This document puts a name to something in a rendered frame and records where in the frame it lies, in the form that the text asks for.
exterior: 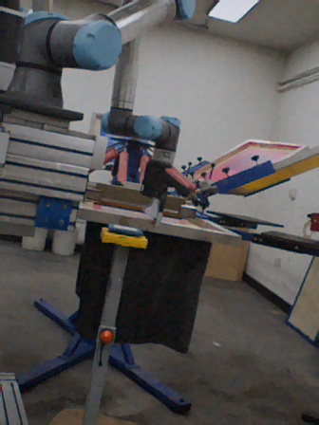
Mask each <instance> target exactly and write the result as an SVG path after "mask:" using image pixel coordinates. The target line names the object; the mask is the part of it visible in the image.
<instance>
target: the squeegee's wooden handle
mask: <svg viewBox="0 0 319 425"><path fill-rule="evenodd" d="M96 189H97V190H101V191H100V196H99V200H101V198H105V199H110V200H116V201H121V202H126V203H131V204H136V205H141V206H146V205H149V204H150V201H151V199H152V198H151V197H147V196H144V195H141V194H140V190H137V189H133V188H127V187H123V186H118V185H112V184H107V183H102V182H96ZM185 202H186V198H181V197H176V196H172V195H167V197H166V202H165V207H164V209H165V210H167V211H172V212H177V213H179V212H180V207H181V205H182V206H185Z"/></svg>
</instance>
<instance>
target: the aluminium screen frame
mask: <svg viewBox="0 0 319 425"><path fill-rule="evenodd" d="M77 218H78V219H83V220H88V221H94V222H99V223H104V224H108V223H111V224H116V225H122V226H127V227H133V228H137V229H140V230H141V231H151V232H157V233H162V234H168V235H173V236H178V237H183V238H189V239H195V240H199V241H205V242H211V243H216V244H220V245H226V246H232V247H238V248H239V247H240V242H241V237H242V236H240V235H238V234H236V233H234V232H232V231H229V230H226V229H224V228H222V227H220V226H219V225H217V224H215V223H213V222H212V221H210V220H208V219H203V218H199V217H197V216H196V217H195V219H194V218H189V217H183V216H182V219H187V220H189V221H190V222H192V223H194V224H195V225H197V226H199V228H197V227H191V226H185V225H180V224H175V223H171V222H165V221H160V224H159V225H158V226H157V227H156V228H155V223H156V220H155V219H149V218H144V217H138V216H133V215H129V214H123V213H118V212H103V211H97V210H93V209H88V208H83V202H80V205H79V210H78V214H77Z"/></svg>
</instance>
